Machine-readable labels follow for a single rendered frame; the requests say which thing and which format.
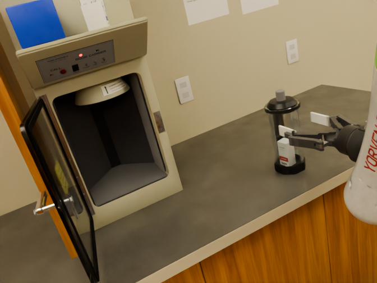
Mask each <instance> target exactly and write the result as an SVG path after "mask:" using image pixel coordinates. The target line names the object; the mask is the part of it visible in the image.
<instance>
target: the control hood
mask: <svg viewBox="0 0 377 283"><path fill-rule="evenodd" d="M112 39H113V44H114V56H115V62H114V63H110V64H108V65H105V66H101V67H97V68H95V69H92V70H88V71H84V72H81V73H78V74H75V75H71V76H68V77H64V78H62V79H58V80H55V81H51V82H49V83H44V81H43V79H42V76H41V74H40V72H39V69H38V67H37V65H36V62H35V61H38V60H42V59H45V58H48V57H53V56H56V55H59V54H62V53H66V52H70V51H74V50H77V49H80V48H85V47H88V46H91V45H94V44H99V43H102V42H106V41H109V40H112ZM147 41H148V18H147V17H141V18H138V19H133V20H129V21H125V22H121V23H118V24H114V25H110V26H107V27H104V28H101V29H96V30H92V31H87V32H84V33H80V34H76V35H72V36H68V37H65V38H63V39H59V40H55V41H52V42H49V43H44V44H41V45H36V46H33V47H30V48H25V49H19V50H17V51H16V56H17V58H18V60H19V62H20V64H21V67H22V69H23V71H24V73H25V75H26V77H27V79H28V81H29V83H30V85H31V87H32V88H33V89H36V88H40V87H43V86H46V85H49V84H53V83H56V82H59V81H62V80H66V79H69V78H72V77H75V76H79V75H82V74H85V73H88V72H92V71H95V70H98V69H102V68H105V67H108V66H111V65H115V64H118V63H121V62H125V61H128V60H131V59H134V58H138V57H141V56H144V55H146V54H147Z"/></svg>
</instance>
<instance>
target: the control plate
mask: <svg viewBox="0 0 377 283"><path fill-rule="evenodd" d="M96 49H99V51H98V52H96V51H95V50H96ZM80 53H82V54H83V55H82V56H81V57H79V54H80ZM102 58H105V61H104V60H102ZM95 60H96V63H94V62H93V61H95ZM35 62H36V65H37V67H38V69H39V72H40V74H41V76H42V79H43V81H44V83H49V82H51V81H55V80H58V79H62V78H64V77H68V76H71V75H75V74H78V73H81V72H84V71H88V70H92V69H95V68H97V67H101V66H105V65H108V64H110V63H114V62H115V56H114V44H113V39H112V40H109V41H106V42H102V43H99V44H94V45H91V46H88V47H85V48H80V49H77V50H74V51H70V52H66V53H62V54H59V55H56V56H53V57H48V58H45V59H42V60H38V61H35ZM85 63H88V65H87V66H85V65H84V64H85ZM76 64H78V66H79V70H78V71H74V72H73V69H72V65H76ZM61 70H66V73H65V74H61ZM49 74H53V76H49Z"/></svg>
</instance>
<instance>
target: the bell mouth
mask: <svg viewBox="0 0 377 283"><path fill-rule="evenodd" d="M129 88H130V87H129V86H128V85H127V83H126V82H125V81H124V80H123V78H121V77H118V78H115V79H112V80H108V81H105V82H103V83H99V84H96V85H93V86H90V87H87V88H83V89H80V90H77V91H76V94H75V105H78V106H84V105H89V104H94V103H99V102H102V101H106V100H109V99H112V98H114V97H117V96H119V95H121V94H123V93H125V92H127V91H128V90H129Z"/></svg>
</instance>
